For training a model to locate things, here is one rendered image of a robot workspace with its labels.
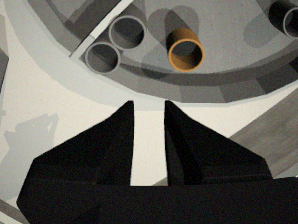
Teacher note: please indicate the bronze bushing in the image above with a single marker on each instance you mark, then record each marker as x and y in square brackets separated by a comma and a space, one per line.
[189, 62]

